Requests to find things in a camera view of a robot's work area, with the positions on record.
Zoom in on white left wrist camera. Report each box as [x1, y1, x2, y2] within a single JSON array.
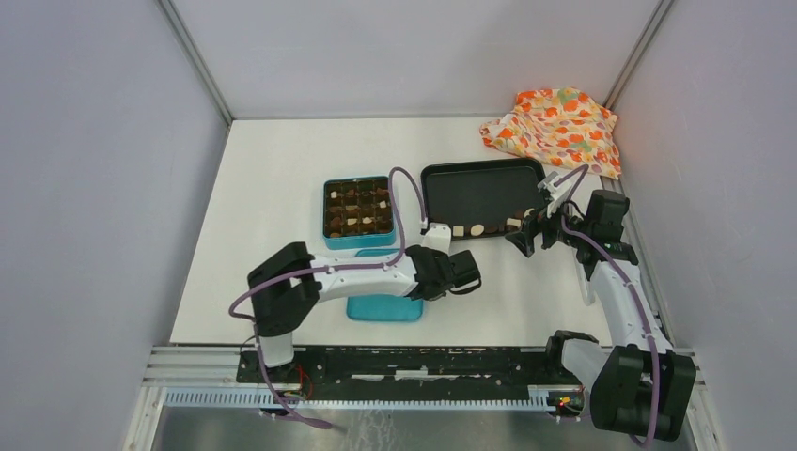
[[421, 223, 452, 254]]

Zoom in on teal tin lid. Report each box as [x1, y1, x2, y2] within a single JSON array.
[[346, 274, 424, 322]]

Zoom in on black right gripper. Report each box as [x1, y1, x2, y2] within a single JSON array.
[[505, 193, 593, 257]]

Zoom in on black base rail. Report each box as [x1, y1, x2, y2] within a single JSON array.
[[268, 345, 580, 401]]

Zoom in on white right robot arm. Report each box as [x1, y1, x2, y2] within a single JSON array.
[[506, 188, 696, 447]]

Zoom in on teal chocolate tin box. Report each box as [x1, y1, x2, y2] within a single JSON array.
[[321, 176, 397, 251]]

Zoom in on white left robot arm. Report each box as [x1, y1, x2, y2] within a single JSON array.
[[242, 241, 481, 383]]

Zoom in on floral orange cloth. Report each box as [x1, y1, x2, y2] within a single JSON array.
[[479, 87, 622, 179]]

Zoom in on black chocolate tray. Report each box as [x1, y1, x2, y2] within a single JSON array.
[[421, 158, 546, 241]]

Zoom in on steel tongs with white handle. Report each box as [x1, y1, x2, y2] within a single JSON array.
[[575, 262, 594, 307]]

